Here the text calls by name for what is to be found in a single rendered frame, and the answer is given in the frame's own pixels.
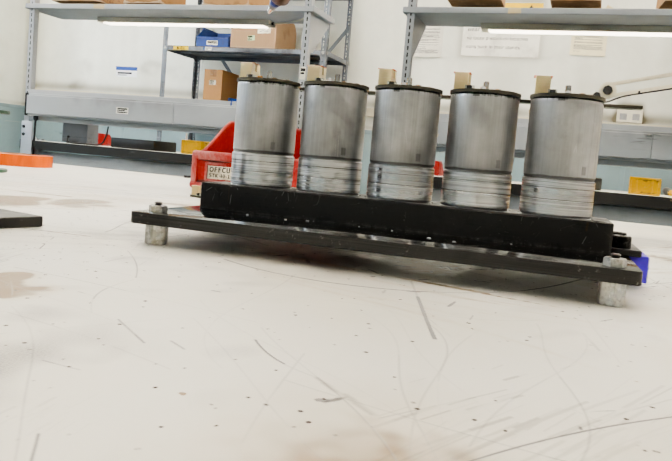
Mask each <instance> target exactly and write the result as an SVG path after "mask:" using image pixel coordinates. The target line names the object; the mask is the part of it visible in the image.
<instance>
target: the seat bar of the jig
mask: <svg viewBox="0 0 672 461"><path fill-rule="evenodd" d="M230 183H231V182H227V181H222V182H202V183H201V197H200V208H208V209H216V210H225V211H234V212H243V213H251V214H260V215H269V216H278V217H286V218H295V219H304V220H313V221H322V222H330V223H339V224H348V225H357V226H365V227H374V228H383V229H392V230H400V231H409V232H418V233H427V234H435V235H444V236H453V237H462V238H471V239H479V240H488V241H497V242H506V243H514V244H523V245H532V246H541V247H549V248H558V249H567V250H576V251H585V252H593V253H602V254H611V249H612V240H613V231H614V224H613V223H612V222H611V221H609V220H608V219H606V218H596V217H590V219H591V220H579V219H566V218H555V217H546V216H538V215H530V214H524V213H519V212H520V210H516V209H508V211H489V210H477V209H467V208H458V207H450V206H444V205H440V204H441V202H436V201H431V203H410V202H398V201H388V200H379V199H372V198H366V197H367V195H366V194H358V195H359V196H345V195H330V194H319V193H310V192H302V191H296V190H297V188H296V187H291V188H292V189H277V188H262V187H251V186H241V185H234V184H230Z"/></svg>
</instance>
